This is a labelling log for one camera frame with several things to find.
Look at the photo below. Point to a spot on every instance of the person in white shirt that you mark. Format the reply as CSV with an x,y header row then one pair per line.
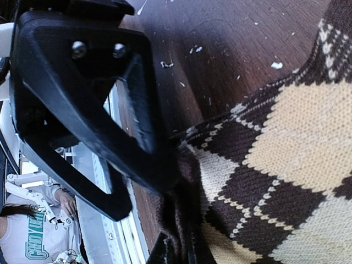
x,y
27,236

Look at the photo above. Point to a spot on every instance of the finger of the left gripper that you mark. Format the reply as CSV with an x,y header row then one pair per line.
x,y
76,76

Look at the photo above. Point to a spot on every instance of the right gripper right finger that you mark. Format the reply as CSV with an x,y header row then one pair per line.
x,y
197,248

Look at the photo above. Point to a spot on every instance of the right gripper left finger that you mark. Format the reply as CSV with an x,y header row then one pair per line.
x,y
163,251

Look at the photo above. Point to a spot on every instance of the aluminium front rail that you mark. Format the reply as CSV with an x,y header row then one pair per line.
x,y
108,217

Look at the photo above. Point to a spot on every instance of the brown argyle sock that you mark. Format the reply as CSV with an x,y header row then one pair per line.
x,y
270,181

